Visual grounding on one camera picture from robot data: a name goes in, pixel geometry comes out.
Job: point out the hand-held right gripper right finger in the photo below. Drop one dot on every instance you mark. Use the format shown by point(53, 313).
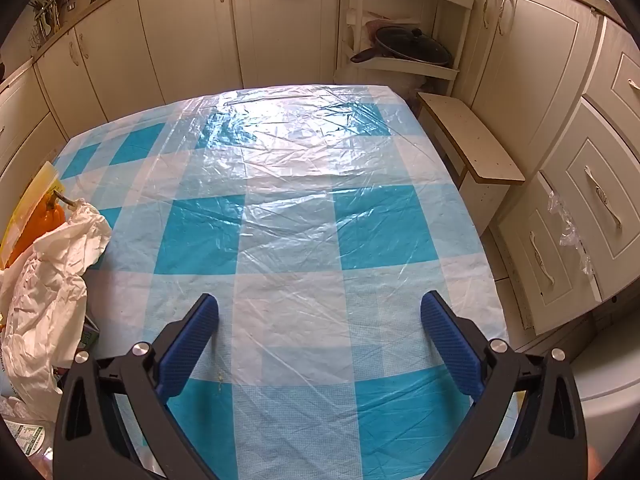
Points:
point(450, 340)

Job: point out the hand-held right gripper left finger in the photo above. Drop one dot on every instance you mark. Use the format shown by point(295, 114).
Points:
point(190, 345)

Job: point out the white tissue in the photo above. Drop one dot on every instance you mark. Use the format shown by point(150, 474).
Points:
point(50, 300)

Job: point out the orange peel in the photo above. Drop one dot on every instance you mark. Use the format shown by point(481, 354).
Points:
point(47, 217)

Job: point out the crumpled clear plastic bag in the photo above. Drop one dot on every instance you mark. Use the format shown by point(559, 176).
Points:
point(570, 235)

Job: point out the blue white checkered tablecloth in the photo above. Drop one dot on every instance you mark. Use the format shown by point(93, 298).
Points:
point(300, 210)

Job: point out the small white stool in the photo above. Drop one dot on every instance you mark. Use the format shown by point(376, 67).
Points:
point(470, 135)

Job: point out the cream cabinet with drawers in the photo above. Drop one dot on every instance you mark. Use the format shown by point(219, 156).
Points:
point(550, 85)

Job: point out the white corner shelf rack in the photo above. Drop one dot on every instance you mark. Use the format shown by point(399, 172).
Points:
point(395, 62)

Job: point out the black pan with glass lid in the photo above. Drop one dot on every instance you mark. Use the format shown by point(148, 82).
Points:
point(410, 42)

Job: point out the cream base cabinet with doors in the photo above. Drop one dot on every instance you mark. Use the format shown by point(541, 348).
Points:
point(190, 35)

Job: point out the wall utensil rack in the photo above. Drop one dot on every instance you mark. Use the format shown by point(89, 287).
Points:
point(50, 15)

